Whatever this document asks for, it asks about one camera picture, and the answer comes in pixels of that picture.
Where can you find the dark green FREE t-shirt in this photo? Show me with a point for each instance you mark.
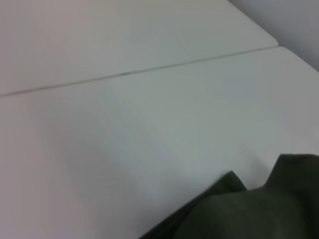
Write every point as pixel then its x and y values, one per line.
pixel 249 211

